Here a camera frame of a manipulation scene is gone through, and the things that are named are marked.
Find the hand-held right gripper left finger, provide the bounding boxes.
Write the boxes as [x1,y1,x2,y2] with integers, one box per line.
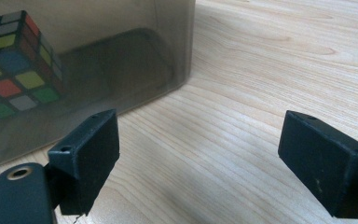
[47,108,121,217]

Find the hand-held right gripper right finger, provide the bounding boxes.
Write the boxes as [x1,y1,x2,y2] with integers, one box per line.
[277,109,358,219]

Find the translucent grey plastic container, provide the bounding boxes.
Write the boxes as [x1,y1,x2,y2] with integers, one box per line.
[0,0,197,171]

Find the multicoloured puzzle cube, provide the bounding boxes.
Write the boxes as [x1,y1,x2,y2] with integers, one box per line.
[0,9,67,120]

